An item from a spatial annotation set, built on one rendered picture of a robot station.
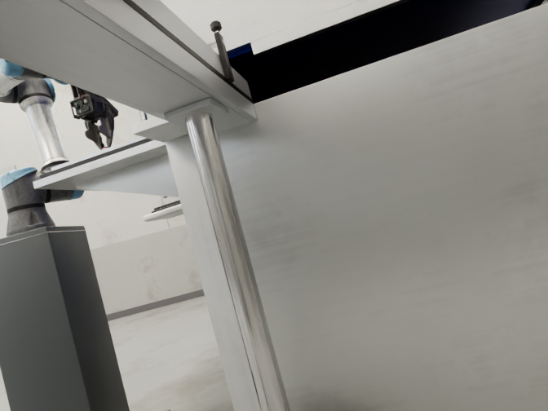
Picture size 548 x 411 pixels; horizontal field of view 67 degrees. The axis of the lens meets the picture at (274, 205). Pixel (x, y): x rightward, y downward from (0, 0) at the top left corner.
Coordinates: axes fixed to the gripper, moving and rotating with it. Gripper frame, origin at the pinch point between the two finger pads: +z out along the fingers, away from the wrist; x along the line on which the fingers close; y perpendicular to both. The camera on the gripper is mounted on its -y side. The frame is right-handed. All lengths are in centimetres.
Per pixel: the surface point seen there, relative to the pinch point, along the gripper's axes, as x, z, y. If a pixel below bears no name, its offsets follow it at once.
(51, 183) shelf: -4.5, 11.7, 21.5
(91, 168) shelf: 8.1, 11.6, 21.6
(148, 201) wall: -187, -35, -350
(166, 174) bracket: 23.3, 17.6, 13.2
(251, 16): 58, -8, 23
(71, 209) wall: -280, -52, -331
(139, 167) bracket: 16.3, 13.4, 13.1
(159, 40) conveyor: 53, 13, 66
